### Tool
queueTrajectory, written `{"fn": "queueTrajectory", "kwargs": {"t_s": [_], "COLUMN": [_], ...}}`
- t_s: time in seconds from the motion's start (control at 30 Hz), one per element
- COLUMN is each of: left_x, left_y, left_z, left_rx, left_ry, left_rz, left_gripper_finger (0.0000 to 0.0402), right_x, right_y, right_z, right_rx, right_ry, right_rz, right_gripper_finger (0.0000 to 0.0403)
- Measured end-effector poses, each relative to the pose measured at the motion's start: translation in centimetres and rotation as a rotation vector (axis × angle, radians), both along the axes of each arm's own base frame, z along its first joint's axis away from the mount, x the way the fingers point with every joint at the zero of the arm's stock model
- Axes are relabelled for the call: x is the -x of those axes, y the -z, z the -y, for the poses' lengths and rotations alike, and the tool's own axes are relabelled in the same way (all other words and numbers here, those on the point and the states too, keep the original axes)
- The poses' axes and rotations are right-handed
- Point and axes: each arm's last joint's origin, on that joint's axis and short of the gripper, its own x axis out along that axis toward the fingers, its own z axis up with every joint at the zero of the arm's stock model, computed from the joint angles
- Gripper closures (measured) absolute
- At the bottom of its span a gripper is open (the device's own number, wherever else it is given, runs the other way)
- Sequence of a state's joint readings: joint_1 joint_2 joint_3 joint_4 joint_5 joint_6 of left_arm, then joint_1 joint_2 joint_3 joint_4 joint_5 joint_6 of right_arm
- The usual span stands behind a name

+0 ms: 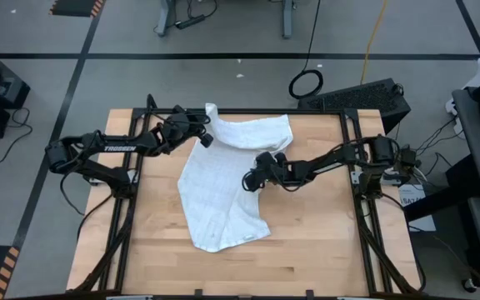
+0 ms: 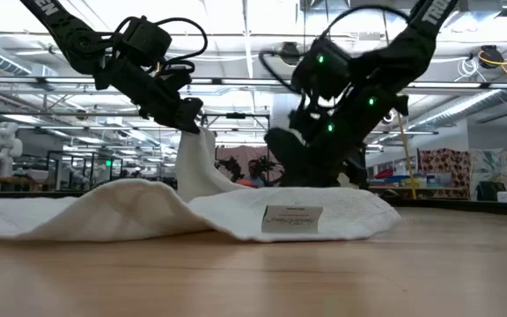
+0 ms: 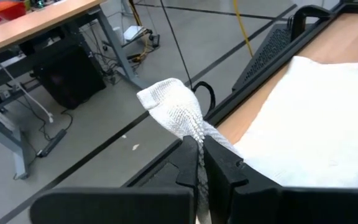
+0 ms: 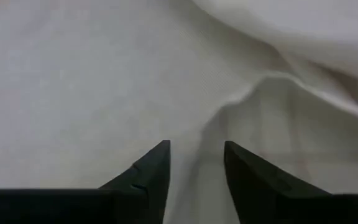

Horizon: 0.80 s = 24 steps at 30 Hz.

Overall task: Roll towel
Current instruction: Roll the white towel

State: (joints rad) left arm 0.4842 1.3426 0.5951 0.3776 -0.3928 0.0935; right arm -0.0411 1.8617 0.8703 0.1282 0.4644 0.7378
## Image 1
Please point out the black caster wheel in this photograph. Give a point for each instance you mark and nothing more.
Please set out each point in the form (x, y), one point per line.
(469, 285)

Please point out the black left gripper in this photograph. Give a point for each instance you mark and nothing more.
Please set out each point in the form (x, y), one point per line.
(179, 133)

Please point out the grey desk leg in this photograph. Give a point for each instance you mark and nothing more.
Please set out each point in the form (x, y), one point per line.
(165, 16)
(287, 21)

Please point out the white printed paper sheet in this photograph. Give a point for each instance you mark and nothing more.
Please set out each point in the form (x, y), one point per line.
(413, 196)

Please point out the black desk base beam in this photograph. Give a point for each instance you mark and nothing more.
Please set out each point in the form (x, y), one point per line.
(452, 196)

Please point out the black power adapter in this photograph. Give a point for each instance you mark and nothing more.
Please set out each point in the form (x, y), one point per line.
(408, 157)

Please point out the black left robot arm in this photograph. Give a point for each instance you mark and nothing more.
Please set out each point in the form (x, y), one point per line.
(119, 148)

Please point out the black metal table frame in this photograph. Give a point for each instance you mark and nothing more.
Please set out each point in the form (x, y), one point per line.
(315, 111)

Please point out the black power strip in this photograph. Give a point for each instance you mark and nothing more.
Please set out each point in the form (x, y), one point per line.
(190, 21)

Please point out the white power strip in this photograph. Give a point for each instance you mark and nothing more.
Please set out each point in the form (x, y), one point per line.
(452, 109)

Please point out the white checked kitchen towel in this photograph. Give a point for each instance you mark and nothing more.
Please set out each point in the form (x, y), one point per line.
(219, 187)

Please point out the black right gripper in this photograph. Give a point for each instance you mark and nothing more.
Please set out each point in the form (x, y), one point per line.
(281, 173)

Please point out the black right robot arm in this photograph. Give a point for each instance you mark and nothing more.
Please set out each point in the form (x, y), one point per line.
(331, 160)

